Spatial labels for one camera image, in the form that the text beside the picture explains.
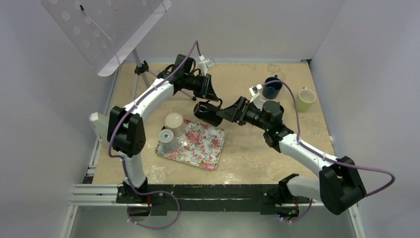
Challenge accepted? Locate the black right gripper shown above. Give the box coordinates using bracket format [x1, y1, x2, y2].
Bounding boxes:
[216, 97, 269, 131]

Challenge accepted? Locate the dark blue mug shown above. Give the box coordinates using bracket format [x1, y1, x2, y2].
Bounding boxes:
[262, 74, 283, 100]

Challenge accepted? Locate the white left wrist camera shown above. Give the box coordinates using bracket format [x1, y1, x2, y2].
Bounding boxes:
[197, 56, 215, 76]

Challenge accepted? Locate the cream white mug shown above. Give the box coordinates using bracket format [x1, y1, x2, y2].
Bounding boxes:
[165, 113, 186, 137]

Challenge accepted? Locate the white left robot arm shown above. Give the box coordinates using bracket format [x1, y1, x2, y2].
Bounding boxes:
[107, 54, 221, 203]

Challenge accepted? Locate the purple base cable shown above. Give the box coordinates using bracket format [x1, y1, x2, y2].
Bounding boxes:
[278, 198, 314, 224]
[126, 191, 181, 231]

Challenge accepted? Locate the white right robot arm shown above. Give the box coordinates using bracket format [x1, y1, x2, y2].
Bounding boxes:
[216, 97, 367, 215]

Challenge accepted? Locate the light grey mug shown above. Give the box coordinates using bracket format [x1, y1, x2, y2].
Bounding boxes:
[159, 129, 179, 153]

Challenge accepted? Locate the white angular block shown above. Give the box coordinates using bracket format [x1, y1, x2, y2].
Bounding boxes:
[89, 112, 109, 148]

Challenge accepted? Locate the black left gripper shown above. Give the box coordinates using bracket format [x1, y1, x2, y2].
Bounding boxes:
[183, 73, 218, 102]

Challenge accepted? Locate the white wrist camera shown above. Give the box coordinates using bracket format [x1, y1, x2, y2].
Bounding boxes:
[249, 84, 264, 109]
[197, 56, 215, 76]

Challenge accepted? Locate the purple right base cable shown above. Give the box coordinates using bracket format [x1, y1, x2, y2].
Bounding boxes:
[278, 198, 314, 224]

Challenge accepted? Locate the light green mug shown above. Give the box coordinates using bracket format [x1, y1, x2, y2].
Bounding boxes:
[297, 87, 316, 112]

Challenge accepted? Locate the white music stand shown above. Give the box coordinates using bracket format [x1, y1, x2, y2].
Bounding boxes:
[41, 0, 171, 77]

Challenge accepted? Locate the black glossy mug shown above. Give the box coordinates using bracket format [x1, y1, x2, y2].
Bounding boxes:
[193, 98, 223, 127]

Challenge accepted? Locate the floral serving tray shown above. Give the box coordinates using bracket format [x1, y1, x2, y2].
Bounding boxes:
[155, 119, 226, 171]

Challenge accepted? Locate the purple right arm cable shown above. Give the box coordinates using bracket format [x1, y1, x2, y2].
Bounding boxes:
[261, 79, 396, 198]

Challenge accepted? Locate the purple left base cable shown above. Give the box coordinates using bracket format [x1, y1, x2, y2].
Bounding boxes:
[126, 191, 181, 231]

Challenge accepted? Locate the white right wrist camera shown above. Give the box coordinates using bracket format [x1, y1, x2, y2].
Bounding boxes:
[249, 84, 264, 109]

